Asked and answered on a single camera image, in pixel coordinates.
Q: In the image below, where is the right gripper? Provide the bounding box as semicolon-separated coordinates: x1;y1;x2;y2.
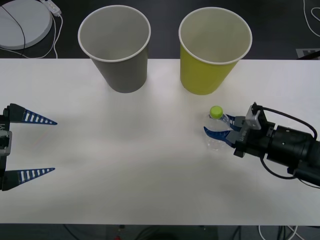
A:
203;113;276;159

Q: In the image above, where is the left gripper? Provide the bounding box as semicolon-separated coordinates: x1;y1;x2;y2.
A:
0;103;58;192

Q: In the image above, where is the clear bottle with green cap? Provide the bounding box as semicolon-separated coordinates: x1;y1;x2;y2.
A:
203;105;233;151

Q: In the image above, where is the yellow-green plastic bin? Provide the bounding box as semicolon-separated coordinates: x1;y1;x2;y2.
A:
178;6;253;96

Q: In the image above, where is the black and white marker tag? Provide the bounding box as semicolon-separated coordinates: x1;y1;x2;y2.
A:
295;48;320;61

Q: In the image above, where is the grey plastic bin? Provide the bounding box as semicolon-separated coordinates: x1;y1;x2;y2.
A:
77;6;152;94

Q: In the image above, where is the round white disc base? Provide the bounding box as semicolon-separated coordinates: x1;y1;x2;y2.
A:
0;2;54;50

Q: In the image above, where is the white power strip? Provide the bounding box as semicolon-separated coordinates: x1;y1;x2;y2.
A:
41;0;63;17

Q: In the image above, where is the white cable under table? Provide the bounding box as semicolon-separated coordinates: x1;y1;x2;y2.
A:
258;224;304;240

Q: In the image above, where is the thin black cable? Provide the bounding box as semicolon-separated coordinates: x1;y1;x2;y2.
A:
0;4;27;57

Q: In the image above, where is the white power strip cable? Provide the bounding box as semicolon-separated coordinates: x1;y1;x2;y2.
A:
23;14;64;60

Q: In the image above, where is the white looped cable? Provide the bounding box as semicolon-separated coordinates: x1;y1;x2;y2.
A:
303;0;320;37

